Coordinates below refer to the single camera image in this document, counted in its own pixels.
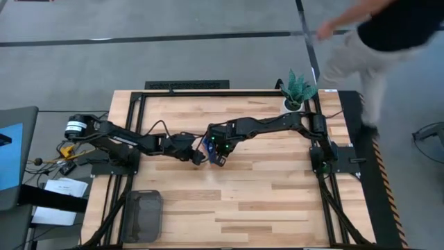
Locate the black perforated floor panel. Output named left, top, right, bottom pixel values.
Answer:
left=144, top=79, right=230, bottom=90

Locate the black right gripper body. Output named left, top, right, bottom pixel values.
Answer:
left=207, top=124, right=240, bottom=156

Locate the person's hand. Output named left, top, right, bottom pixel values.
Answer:
left=316, top=19, right=336, bottom=41

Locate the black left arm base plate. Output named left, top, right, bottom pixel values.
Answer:
left=90, top=152, right=142, bottom=176

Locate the blue plastic measuring cup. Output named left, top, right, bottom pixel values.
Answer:
left=201, top=137, right=216, bottom=156

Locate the black mat with hazard edge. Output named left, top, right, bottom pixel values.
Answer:
left=338, top=90, right=410, bottom=249

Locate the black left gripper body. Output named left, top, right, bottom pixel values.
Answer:
left=161, top=132, right=197, bottom=161

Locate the monitor with blue screen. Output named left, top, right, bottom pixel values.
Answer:
left=0, top=106, right=39, bottom=212

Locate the person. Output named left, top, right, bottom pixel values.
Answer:
left=316, top=0, right=444, bottom=140

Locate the small black device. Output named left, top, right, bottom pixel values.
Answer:
left=58, top=161, right=77, bottom=176

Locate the white paper sheet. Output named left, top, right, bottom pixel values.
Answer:
left=44, top=177, right=89, bottom=199
left=31, top=206, right=78, bottom=226

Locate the snake plant in white pot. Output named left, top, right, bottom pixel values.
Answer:
left=279, top=68, right=318, bottom=113

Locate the black aluminium table frame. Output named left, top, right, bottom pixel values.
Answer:
left=81, top=90, right=377, bottom=249

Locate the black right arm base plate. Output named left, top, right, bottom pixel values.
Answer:
left=309, top=145, right=367, bottom=174

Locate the black floor stand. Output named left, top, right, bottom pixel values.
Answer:
left=411, top=121, right=444, bottom=164

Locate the grey translucent plastic basket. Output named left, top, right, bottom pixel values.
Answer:
left=120, top=189, right=164, bottom=244

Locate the yellow cable connector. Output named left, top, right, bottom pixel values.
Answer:
left=59, top=144, right=76, bottom=159

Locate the black left wrist camera cable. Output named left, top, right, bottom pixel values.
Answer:
left=145, top=119, right=174, bottom=138

